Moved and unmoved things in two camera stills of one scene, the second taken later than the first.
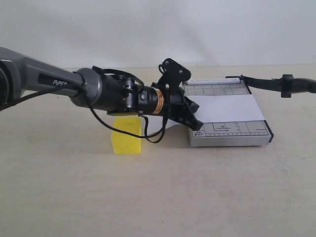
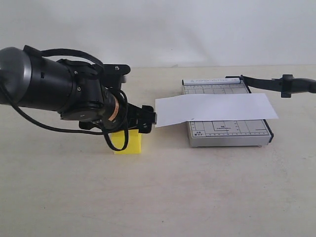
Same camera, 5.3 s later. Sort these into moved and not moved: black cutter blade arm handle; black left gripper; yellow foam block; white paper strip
Moved: black left gripper; white paper strip
Not moved: yellow foam block; black cutter blade arm handle
